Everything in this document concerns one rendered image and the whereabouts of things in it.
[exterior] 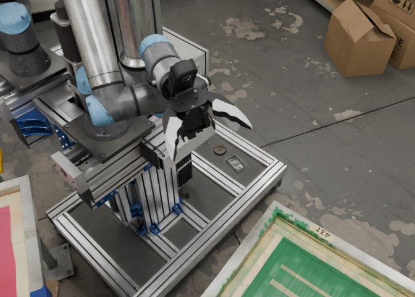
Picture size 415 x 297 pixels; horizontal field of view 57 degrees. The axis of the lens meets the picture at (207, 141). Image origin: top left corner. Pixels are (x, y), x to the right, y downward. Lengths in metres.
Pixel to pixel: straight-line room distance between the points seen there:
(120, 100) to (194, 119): 0.22
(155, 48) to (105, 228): 1.61
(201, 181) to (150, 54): 1.66
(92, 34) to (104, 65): 0.07
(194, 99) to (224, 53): 3.13
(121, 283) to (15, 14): 1.35
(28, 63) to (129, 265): 1.16
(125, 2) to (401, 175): 2.43
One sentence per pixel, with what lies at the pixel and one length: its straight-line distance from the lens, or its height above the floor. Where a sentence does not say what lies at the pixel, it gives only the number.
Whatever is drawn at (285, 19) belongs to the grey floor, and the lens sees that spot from 4.47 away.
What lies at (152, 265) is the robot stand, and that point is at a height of 0.21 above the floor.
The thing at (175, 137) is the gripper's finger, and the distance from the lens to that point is 0.67.
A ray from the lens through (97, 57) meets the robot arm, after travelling 0.90.
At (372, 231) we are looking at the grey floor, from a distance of 2.70.
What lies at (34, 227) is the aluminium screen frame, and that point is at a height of 0.99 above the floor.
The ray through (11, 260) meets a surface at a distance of 1.49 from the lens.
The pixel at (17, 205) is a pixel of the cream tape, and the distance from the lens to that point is 1.61.
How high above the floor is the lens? 2.16
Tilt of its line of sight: 47 degrees down
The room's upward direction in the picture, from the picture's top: straight up
